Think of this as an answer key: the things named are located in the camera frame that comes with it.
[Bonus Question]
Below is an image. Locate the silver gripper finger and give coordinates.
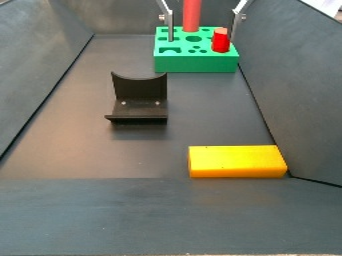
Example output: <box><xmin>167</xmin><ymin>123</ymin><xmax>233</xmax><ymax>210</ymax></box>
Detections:
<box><xmin>229</xmin><ymin>0</ymin><xmax>248</xmax><ymax>37</ymax></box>
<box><xmin>155</xmin><ymin>0</ymin><xmax>173</xmax><ymax>42</ymax></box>

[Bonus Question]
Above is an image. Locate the red cylinder peg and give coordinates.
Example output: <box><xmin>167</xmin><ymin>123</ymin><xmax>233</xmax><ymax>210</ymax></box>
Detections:
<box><xmin>183</xmin><ymin>0</ymin><xmax>201</xmax><ymax>32</ymax></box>

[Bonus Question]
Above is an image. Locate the yellow rectangular block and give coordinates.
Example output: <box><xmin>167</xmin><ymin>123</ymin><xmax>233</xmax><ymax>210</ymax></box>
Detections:
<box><xmin>188</xmin><ymin>145</ymin><xmax>287</xmax><ymax>178</ymax></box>

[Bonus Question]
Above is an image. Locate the green shape-sorting board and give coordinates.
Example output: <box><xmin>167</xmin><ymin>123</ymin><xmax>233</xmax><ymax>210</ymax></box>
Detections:
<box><xmin>153</xmin><ymin>26</ymin><xmax>239</xmax><ymax>73</ymax></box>

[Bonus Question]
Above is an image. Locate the black curved fixture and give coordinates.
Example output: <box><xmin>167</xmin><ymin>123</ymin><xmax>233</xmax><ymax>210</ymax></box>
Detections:
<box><xmin>104</xmin><ymin>72</ymin><xmax>168</xmax><ymax>122</ymax></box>

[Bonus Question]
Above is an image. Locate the red octagonal peg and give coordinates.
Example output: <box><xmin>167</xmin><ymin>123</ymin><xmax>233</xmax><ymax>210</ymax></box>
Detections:
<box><xmin>211</xmin><ymin>27</ymin><xmax>229</xmax><ymax>53</ymax></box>

